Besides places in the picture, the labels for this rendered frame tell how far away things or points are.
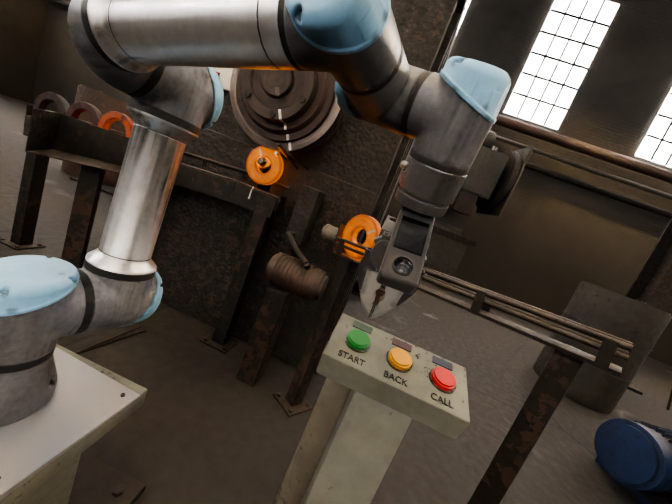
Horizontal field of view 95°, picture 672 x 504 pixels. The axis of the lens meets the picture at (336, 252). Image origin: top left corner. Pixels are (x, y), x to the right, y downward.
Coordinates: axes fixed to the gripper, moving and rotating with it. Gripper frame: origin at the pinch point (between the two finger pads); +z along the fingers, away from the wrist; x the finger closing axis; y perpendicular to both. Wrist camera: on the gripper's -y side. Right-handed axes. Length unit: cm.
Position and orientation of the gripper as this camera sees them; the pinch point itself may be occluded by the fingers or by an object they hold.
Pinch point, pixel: (370, 313)
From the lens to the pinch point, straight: 50.4
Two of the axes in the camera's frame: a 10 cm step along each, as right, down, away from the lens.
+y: 3.0, -4.2, 8.5
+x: -9.1, -3.8, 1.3
